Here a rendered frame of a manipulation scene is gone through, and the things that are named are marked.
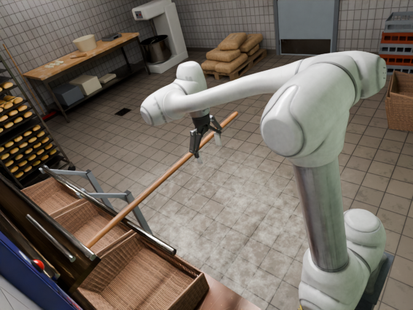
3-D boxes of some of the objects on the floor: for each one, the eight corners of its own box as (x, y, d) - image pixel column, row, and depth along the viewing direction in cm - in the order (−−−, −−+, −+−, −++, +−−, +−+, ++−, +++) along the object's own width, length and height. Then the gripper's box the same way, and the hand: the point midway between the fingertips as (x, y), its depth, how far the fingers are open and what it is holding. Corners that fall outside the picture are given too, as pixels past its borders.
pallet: (235, 81, 506) (233, 74, 497) (201, 77, 553) (199, 71, 544) (267, 55, 571) (266, 48, 563) (234, 54, 618) (233, 48, 610)
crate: (426, 77, 383) (429, 66, 374) (376, 74, 418) (378, 64, 409) (429, 65, 406) (432, 55, 397) (382, 63, 440) (383, 54, 431)
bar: (222, 360, 177) (169, 255, 107) (109, 264, 252) (34, 166, 182) (248, 315, 194) (217, 200, 124) (135, 238, 269) (75, 139, 199)
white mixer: (162, 74, 613) (141, 9, 534) (143, 72, 652) (121, 11, 573) (191, 57, 667) (176, -5, 589) (172, 56, 706) (155, -2, 628)
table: (67, 124, 513) (40, 78, 459) (48, 117, 560) (21, 74, 506) (152, 73, 633) (139, 32, 579) (131, 71, 680) (116, 32, 627)
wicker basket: (380, 128, 320) (384, 106, 304) (386, 104, 354) (390, 83, 338) (433, 134, 294) (441, 111, 278) (435, 107, 329) (442, 85, 312)
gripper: (185, 131, 106) (198, 173, 119) (225, 100, 119) (232, 141, 132) (172, 127, 111) (185, 167, 123) (211, 97, 123) (220, 137, 136)
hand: (209, 152), depth 127 cm, fingers open, 13 cm apart
